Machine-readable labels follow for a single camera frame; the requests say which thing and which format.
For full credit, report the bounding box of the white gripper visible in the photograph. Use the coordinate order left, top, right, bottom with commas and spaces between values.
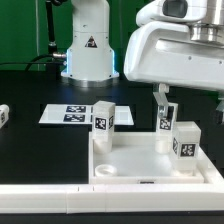
124, 21, 224, 118

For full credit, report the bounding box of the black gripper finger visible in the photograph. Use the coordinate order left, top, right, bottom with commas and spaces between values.
216, 98, 224, 124

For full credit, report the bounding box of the white square table top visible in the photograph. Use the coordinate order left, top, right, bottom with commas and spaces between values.
88, 132, 224, 184

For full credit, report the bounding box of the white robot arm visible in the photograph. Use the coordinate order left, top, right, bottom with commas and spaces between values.
50, 0, 224, 124

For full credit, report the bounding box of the white base tag plate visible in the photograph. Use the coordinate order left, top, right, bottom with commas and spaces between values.
39, 101, 134, 125

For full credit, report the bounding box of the white L-shaped obstacle fence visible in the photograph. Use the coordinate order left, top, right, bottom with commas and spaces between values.
0, 184, 224, 214

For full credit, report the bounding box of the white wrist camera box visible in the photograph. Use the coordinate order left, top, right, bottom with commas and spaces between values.
136, 0, 207, 26

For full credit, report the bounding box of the black cable with connector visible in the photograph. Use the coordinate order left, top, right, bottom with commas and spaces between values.
0, 0, 68, 72

